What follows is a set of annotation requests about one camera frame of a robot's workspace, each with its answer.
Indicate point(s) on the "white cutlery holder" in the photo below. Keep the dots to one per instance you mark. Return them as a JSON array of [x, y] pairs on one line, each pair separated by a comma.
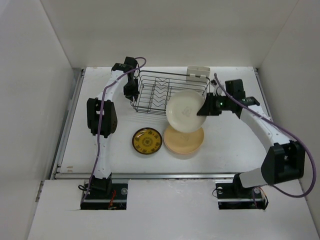
[[197, 73]]

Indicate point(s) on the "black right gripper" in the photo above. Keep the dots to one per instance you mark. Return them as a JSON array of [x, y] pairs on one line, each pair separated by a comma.
[[208, 108]]

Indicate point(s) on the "brown yellow patterned plate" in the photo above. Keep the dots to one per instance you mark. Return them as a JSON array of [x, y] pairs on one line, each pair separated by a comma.
[[147, 141]]

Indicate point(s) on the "cream plate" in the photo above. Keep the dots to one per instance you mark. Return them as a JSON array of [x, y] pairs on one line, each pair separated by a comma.
[[181, 111]]

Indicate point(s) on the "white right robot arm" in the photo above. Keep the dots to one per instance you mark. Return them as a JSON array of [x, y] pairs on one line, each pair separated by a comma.
[[285, 158]]

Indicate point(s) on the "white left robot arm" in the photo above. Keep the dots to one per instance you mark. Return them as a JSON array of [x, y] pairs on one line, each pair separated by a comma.
[[102, 118]]

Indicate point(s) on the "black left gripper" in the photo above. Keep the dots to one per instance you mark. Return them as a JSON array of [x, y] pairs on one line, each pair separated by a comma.
[[130, 95]]

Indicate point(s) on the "black wire dish rack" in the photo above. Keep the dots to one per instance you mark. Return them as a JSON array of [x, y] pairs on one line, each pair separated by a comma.
[[156, 88]]

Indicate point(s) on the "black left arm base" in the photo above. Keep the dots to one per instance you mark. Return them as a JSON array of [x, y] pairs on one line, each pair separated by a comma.
[[103, 194]]

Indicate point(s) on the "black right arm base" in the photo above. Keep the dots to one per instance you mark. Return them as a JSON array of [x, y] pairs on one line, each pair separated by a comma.
[[228, 198]]

